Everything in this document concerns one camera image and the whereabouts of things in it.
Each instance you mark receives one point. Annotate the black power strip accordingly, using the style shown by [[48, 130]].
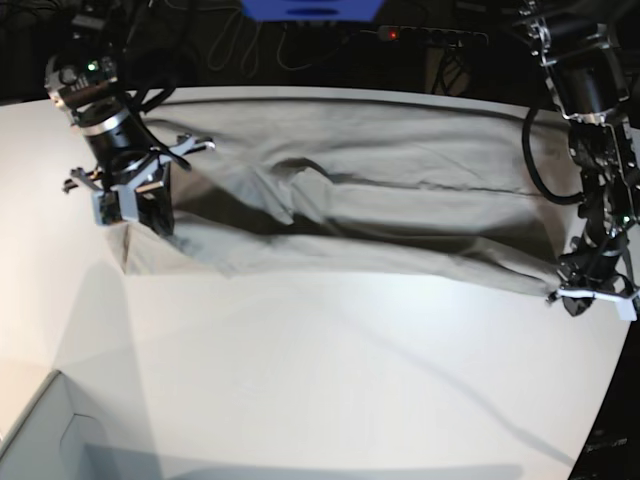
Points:
[[430, 37]]

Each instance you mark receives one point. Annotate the beige t-shirt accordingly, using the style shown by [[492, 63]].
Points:
[[311, 185]]

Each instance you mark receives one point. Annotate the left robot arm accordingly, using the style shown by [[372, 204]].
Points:
[[576, 50]]

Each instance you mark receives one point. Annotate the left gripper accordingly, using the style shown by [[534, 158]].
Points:
[[585, 278]]

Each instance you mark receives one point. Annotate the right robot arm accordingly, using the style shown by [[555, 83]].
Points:
[[87, 81]]

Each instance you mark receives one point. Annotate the blue box at top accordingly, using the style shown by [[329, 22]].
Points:
[[312, 10]]

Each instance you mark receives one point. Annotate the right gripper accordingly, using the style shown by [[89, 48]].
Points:
[[139, 192]]

